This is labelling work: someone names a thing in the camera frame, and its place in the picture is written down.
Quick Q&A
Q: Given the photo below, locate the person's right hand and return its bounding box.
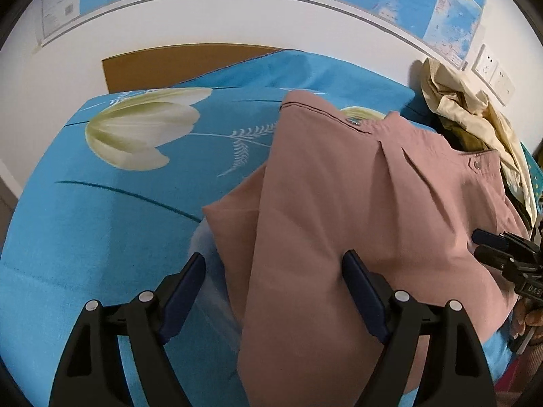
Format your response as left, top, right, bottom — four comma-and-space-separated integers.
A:
509, 299, 543, 342

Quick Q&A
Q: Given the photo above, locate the cream garment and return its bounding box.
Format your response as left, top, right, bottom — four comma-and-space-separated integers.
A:
420, 57, 533, 217

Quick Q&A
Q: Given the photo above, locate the pink zip jacket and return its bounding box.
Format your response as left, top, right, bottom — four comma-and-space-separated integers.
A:
201, 90, 531, 407

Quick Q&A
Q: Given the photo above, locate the magenta cloth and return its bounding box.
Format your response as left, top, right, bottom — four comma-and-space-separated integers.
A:
492, 369, 524, 407

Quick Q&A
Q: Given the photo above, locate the wooden headboard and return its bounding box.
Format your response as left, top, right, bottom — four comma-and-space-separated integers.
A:
102, 43, 283, 94

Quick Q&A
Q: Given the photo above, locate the blue perforated plastic basket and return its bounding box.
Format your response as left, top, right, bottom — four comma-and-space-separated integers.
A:
520, 141, 543, 213

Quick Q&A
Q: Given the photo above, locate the blue floral bed sheet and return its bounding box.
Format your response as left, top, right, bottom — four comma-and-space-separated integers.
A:
0, 49, 514, 407

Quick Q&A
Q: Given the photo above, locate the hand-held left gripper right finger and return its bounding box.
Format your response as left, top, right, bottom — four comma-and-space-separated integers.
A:
341, 249, 497, 407

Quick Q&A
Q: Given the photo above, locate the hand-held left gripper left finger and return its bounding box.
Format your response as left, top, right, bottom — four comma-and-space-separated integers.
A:
49, 252, 208, 407

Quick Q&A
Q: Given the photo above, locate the white wall socket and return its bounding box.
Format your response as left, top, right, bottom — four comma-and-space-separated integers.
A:
472, 43, 500, 88
492, 63, 517, 105

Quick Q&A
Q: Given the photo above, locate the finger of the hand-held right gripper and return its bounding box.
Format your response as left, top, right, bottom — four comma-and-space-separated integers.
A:
471, 229, 510, 256

